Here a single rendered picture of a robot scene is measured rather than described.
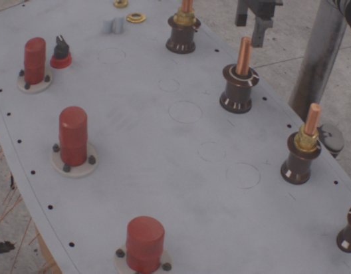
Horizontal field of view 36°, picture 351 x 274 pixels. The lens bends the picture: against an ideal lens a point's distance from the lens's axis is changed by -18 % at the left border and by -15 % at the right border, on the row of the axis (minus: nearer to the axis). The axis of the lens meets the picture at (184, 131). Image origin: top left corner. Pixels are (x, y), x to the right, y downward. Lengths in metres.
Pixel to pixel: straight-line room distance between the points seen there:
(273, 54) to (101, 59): 2.73
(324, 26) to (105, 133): 0.65
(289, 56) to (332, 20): 2.80
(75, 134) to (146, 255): 0.33
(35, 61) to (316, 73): 0.80
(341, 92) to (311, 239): 2.95
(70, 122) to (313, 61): 0.74
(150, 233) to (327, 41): 0.79
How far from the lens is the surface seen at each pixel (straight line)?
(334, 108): 3.99
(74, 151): 1.31
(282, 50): 4.37
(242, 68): 1.48
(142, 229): 1.08
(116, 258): 1.18
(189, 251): 1.22
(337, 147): 1.75
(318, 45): 1.62
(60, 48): 1.63
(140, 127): 1.46
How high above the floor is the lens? 2.34
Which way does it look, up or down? 42 degrees down
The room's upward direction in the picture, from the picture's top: 9 degrees clockwise
